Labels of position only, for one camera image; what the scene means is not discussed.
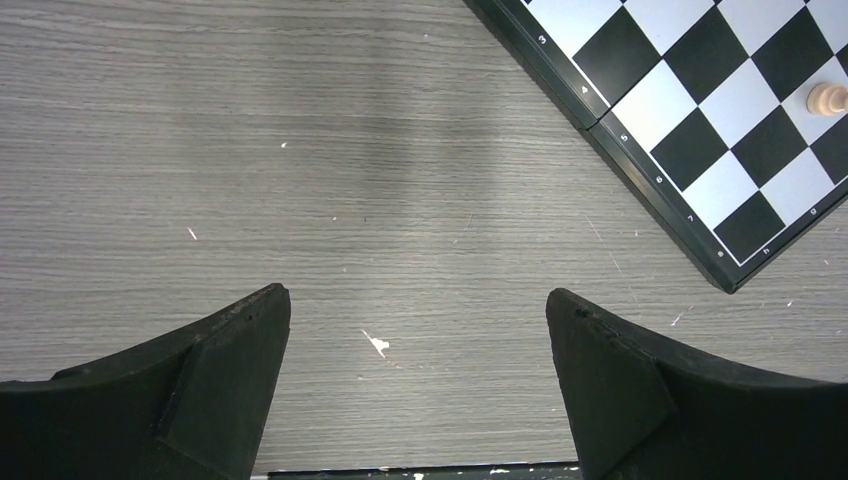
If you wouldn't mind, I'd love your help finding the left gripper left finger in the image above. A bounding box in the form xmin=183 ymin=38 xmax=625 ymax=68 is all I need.
xmin=1 ymin=283 xmax=291 ymax=479

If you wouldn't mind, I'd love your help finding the light chess piece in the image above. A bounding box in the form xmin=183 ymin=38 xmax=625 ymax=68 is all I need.
xmin=806 ymin=83 xmax=847 ymax=116

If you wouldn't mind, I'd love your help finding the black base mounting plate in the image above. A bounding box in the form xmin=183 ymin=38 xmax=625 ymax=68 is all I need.
xmin=251 ymin=462 xmax=583 ymax=480

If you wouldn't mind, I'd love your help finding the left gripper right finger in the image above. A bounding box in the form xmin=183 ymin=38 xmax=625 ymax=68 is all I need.
xmin=546 ymin=288 xmax=847 ymax=479

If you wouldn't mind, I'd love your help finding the black white chess board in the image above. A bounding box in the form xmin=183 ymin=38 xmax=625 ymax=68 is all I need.
xmin=470 ymin=1 xmax=847 ymax=293

